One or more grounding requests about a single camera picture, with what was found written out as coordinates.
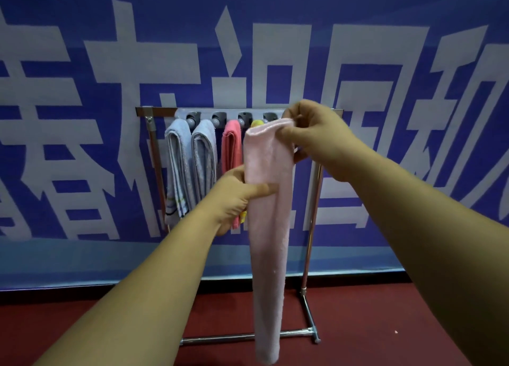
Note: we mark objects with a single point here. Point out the yellow towel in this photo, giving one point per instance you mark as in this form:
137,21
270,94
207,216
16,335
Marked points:
257,123

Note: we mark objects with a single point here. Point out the white printed towel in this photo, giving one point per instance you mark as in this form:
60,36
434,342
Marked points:
266,238

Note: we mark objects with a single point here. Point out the plain light blue towel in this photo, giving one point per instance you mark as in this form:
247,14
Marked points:
204,155

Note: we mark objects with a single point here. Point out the blue banner with white characters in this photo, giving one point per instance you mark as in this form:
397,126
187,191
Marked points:
358,3

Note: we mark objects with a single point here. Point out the grey plastic clip strip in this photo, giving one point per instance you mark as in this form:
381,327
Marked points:
206,112

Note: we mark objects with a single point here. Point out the person's right hand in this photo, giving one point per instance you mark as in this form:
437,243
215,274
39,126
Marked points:
326,139

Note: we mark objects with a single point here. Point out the pink towel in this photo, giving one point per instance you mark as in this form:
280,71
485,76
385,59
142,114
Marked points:
231,147

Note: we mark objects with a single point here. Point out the metal towel rack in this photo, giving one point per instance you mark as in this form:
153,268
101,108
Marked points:
159,112

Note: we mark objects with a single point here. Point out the person's left hand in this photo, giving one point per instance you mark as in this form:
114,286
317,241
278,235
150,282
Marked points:
232,202

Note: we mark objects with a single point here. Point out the striped light blue towel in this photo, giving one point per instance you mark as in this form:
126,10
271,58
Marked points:
179,159

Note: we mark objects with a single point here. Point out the person's left forearm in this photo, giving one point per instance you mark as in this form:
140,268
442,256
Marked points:
135,302

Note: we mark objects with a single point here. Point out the person's right forearm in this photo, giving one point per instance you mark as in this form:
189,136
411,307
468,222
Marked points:
437,250

